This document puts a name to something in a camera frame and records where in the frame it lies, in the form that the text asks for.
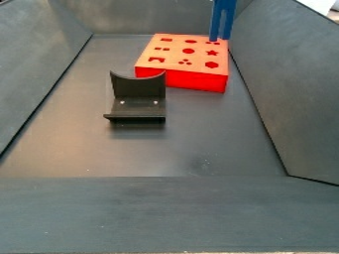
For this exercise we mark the black curved holder bracket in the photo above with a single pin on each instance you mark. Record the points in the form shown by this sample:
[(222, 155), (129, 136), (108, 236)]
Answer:
[(139, 98)]

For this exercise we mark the red shape sorting board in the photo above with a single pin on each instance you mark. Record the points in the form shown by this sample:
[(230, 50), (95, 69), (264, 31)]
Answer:
[(193, 61)]

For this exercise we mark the blue square-circle peg block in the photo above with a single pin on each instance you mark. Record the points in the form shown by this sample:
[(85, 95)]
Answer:
[(222, 19)]

